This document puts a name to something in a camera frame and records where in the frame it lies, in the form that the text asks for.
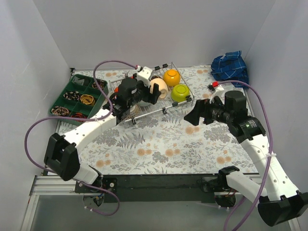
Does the light green striped bowl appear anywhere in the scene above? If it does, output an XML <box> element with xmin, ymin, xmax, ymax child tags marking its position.
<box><xmin>137</xmin><ymin>101</ymin><xmax>151</xmax><ymax>107</ymax></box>

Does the beige bowl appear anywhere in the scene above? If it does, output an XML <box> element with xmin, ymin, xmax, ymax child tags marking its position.
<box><xmin>150</xmin><ymin>78</ymin><xmax>168</xmax><ymax>99</ymax></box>

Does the lime green bowl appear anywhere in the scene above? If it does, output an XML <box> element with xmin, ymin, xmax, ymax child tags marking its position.
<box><xmin>171</xmin><ymin>84</ymin><xmax>190</xmax><ymax>103</ymax></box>

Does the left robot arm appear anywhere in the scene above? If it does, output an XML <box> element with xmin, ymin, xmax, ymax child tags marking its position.
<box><xmin>44</xmin><ymin>78</ymin><xmax>161</xmax><ymax>193</ymax></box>

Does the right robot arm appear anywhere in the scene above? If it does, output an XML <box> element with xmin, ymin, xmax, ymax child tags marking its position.
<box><xmin>184</xmin><ymin>90</ymin><xmax>308</xmax><ymax>227</ymax></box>

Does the white brown patterned bowl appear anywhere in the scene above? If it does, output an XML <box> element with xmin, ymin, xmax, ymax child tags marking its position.
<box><xmin>126</xmin><ymin>105</ymin><xmax>141</xmax><ymax>120</ymax></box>

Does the yellow bowl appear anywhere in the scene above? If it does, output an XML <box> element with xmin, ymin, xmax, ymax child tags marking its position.
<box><xmin>163</xmin><ymin>69</ymin><xmax>180</xmax><ymax>87</ymax></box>

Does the floral table mat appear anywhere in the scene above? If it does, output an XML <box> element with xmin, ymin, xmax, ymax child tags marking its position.
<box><xmin>47</xmin><ymin>64</ymin><xmax>270</xmax><ymax>176</ymax></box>

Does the blue checked cloth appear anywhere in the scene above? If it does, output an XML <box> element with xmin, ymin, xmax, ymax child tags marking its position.
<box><xmin>211</xmin><ymin>51</ymin><xmax>249</xmax><ymax>84</ymax></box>

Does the green compartment organizer tray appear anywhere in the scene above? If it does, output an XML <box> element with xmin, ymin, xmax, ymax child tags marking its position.
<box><xmin>49</xmin><ymin>74</ymin><xmax>108</xmax><ymax>126</ymax></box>

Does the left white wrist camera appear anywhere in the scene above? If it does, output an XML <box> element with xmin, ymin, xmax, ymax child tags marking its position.
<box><xmin>136</xmin><ymin>65</ymin><xmax>153</xmax><ymax>81</ymax></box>

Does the metal wire dish rack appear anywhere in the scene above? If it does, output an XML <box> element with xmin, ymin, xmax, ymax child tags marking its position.
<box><xmin>109</xmin><ymin>62</ymin><xmax>195</xmax><ymax>125</ymax></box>

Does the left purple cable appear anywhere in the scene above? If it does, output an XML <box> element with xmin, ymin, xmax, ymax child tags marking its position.
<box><xmin>24</xmin><ymin>60</ymin><xmax>141</xmax><ymax>216</ymax></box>

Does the purple cable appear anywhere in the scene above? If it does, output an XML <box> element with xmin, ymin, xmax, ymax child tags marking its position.
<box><xmin>218</xmin><ymin>80</ymin><xmax>274</xmax><ymax>231</ymax></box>
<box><xmin>24</xmin><ymin>60</ymin><xmax>141</xmax><ymax>216</ymax></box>

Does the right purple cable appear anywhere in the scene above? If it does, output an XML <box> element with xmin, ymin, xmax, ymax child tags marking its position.
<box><xmin>218</xmin><ymin>80</ymin><xmax>274</xmax><ymax>231</ymax></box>

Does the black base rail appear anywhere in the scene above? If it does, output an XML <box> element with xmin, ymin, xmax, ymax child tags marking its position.
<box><xmin>74</xmin><ymin>173</ymin><xmax>239</xmax><ymax>204</ymax></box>

